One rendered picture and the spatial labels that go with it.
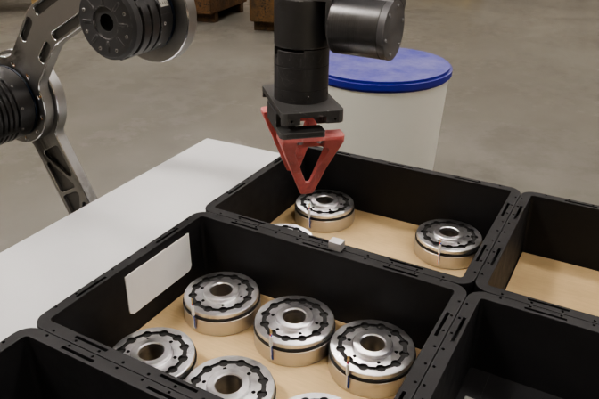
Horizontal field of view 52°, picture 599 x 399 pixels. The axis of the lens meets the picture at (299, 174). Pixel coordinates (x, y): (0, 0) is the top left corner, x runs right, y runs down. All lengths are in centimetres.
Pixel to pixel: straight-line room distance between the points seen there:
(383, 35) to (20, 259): 94
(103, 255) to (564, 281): 83
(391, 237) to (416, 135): 143
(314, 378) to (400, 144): 174
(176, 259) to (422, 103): 166
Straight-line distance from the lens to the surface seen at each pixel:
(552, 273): 102
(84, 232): 138
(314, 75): 63
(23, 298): 121
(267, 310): 82
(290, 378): 77
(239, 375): 72
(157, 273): 85
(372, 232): 106
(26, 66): 161
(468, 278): 78
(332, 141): 63
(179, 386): 63
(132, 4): 118
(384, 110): 235
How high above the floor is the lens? 136
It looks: 25 degrees down
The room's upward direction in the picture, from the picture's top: straight up
